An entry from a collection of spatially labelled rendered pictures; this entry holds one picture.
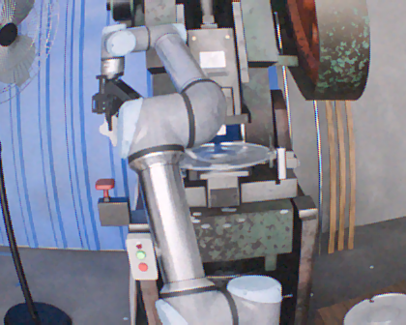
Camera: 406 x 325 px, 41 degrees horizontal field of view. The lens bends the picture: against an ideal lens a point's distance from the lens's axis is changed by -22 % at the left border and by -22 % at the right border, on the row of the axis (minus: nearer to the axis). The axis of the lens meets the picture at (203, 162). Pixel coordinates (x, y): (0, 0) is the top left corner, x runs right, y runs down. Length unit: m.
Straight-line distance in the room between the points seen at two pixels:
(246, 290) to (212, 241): 0.62
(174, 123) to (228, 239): 0.64
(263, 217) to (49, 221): 1.75
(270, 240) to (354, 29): 0.72
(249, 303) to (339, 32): 0.80
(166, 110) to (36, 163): 2.06
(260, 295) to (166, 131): 0.38
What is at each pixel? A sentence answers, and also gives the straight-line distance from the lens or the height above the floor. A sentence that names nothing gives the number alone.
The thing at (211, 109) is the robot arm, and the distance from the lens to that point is 1.34.
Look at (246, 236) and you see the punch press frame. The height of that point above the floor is 0.57.
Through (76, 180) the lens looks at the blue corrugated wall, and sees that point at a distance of 3.27.
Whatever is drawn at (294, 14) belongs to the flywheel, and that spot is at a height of 1.22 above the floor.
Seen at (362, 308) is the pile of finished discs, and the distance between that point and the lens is 1.79.
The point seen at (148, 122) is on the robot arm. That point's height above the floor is 1.00.
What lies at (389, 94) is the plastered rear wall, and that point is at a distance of 3.38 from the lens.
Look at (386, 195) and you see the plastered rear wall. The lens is 3.50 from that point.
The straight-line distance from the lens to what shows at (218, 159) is 1.86.
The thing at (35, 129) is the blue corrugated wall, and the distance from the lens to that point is 3.26.
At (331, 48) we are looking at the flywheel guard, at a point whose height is 1.13.
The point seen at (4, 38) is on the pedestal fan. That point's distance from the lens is 2.09.
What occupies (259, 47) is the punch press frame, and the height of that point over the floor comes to 1.10.
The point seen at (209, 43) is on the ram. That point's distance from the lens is 1.91.
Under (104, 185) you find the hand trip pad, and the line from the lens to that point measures 1.81.
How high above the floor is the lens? 1.24
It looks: 14 degrees down
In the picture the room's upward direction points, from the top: 4 degrees counter-clockwise
